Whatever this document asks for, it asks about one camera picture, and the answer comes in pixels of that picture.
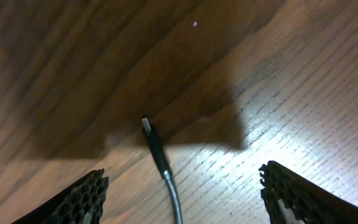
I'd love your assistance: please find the black charging cable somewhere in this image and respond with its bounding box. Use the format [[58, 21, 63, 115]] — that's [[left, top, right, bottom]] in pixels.
[[140, 114, 185, 224]]

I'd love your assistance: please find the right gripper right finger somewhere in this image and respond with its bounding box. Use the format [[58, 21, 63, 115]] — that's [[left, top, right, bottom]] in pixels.
[[259, 161, 358, 223]]

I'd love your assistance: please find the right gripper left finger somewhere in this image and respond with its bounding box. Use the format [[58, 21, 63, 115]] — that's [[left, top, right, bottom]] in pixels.
[[13, 169, 109, 224]]

